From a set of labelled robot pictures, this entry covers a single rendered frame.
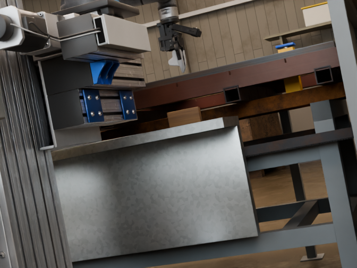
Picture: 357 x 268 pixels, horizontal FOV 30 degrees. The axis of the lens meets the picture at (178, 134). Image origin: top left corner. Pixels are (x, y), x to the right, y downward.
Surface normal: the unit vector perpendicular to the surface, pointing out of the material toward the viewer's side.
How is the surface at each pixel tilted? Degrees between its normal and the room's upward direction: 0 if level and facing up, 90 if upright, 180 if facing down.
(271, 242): 90
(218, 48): 90
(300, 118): 90
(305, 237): 90
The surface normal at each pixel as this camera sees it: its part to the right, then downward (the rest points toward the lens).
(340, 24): -0.31, 0.05
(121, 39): 0.93, -0.18
